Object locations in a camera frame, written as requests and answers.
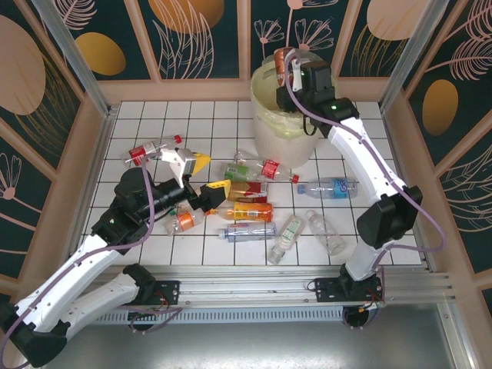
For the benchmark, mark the clear bottle with blue cap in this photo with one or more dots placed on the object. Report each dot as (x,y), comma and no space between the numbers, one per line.
(246,231)

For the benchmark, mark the cream plastic bin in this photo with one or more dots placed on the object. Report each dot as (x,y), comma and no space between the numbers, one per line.
(280,146)

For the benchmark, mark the aluminium front rail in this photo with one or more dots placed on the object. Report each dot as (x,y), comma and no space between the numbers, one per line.
(250,288)

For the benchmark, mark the blue-label water bottle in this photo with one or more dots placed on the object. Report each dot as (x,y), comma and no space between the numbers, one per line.
(338,188)

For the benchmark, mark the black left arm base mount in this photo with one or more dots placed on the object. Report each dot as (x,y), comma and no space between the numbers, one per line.
(169,292)

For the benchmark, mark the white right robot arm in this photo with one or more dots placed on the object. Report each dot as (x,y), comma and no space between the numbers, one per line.
(361,153)

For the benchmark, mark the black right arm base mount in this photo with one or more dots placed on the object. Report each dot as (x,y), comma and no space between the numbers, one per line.
(326,290)

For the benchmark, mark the aluminium side rail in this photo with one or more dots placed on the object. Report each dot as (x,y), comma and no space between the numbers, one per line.
(407,184)
(94,169)

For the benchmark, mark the red and yellow tea bottle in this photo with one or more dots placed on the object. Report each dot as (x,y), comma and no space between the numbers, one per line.
(250,191)

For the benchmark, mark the white-green label bottle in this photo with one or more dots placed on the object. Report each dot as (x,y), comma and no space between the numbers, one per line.
(288,234)

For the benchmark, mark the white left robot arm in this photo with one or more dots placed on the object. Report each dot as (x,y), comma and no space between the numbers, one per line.
(77,269)

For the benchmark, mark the orange-white label bottle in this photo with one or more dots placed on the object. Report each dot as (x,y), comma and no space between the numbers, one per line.
(281,65)

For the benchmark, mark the crushed clear plastic bottle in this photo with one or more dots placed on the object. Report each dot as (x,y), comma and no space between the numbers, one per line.
(240,157)

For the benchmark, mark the aluminium frame post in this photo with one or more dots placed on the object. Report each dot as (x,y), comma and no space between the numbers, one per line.
(415,50)
(77,61)

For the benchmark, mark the orange juice bottle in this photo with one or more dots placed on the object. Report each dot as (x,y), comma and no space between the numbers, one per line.
(250,211)

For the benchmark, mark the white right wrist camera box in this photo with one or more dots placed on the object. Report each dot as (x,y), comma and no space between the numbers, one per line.
(296,75)

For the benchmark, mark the red-label Nongfu water bottle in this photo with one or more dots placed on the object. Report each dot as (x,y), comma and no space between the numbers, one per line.
(140,153)

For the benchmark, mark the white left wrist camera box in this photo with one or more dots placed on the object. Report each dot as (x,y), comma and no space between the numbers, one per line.
(175,159)

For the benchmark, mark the translucent yellow-green bin liner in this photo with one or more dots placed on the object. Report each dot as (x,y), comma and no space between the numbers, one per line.
(292,130)

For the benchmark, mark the clear unlabelled plastic bottle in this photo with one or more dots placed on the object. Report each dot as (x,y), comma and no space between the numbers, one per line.
(326,232)

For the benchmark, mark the green-label plastic bottle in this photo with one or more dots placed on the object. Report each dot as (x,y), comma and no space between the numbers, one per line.
(235,170)

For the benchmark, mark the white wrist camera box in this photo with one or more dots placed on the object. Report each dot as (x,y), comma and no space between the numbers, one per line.
(296,75)
(175,159)

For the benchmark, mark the clear bottle with orange label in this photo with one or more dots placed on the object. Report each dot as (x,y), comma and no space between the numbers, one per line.
(184,221)

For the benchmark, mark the grey metal base plate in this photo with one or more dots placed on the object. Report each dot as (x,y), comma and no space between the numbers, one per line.
(250,346)

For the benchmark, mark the red-label cola bottle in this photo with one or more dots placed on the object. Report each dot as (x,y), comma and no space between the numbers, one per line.
(270,169)

